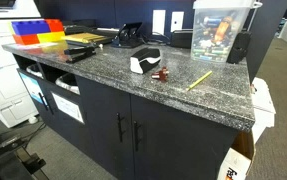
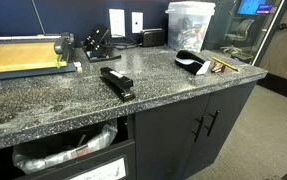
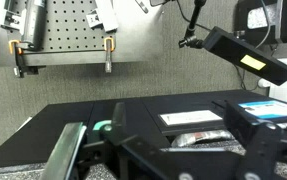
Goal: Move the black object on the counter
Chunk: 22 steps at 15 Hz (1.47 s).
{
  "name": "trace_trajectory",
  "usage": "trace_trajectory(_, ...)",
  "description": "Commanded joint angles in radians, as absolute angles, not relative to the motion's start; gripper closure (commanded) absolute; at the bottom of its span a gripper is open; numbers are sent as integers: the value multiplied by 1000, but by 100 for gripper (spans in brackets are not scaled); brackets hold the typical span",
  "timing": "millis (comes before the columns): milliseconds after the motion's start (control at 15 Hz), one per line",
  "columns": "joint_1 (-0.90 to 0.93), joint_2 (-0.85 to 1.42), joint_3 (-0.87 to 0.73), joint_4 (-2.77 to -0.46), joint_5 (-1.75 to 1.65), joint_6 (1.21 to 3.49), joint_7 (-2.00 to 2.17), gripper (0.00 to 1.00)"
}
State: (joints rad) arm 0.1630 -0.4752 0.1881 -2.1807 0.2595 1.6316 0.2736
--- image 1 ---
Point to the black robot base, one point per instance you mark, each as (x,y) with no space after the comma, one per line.
(6,158)

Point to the black counter cabinet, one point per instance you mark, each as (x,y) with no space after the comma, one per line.
(143,133)

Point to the dark red small spool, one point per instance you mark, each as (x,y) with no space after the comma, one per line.
(161,74)

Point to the yellow pencil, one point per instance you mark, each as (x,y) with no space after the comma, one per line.
(199,80)

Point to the black hole punch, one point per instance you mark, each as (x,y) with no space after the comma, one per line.
(128,34)

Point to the black rectangular box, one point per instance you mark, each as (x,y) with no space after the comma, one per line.
(181,38)

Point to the black long stapler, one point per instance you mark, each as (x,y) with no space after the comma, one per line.
(79,53)

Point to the white lined trash bin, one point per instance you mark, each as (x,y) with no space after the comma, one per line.
(68,83)
(35,70)

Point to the yellow paper pad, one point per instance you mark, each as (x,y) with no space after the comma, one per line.
(83,37)

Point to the black paper tray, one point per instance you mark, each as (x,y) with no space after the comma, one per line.
(89,30)

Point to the clear plastic battery bin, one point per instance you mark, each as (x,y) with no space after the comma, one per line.
(216,33)

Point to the yellow toy brick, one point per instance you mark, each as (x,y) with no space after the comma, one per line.
(51,36)

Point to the red toy brick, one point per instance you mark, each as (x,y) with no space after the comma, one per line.
(55,25)

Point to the blue and white label sign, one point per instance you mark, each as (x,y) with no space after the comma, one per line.
(32,87)

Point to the cardboard shipping box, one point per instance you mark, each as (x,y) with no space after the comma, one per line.
(238,160)

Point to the white stacked boxes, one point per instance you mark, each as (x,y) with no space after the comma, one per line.
(263,105)

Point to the orange toy brick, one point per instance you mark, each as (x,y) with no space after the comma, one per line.
(26,39)

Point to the blue toy brick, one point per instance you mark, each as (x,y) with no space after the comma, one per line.
(30,27)

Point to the white office printer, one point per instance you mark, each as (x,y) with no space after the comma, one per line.
(1,66)

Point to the white wall outlet plate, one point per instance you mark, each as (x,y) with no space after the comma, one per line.
(158,22)

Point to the white wall switch plate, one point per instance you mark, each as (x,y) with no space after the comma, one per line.
(177,21)

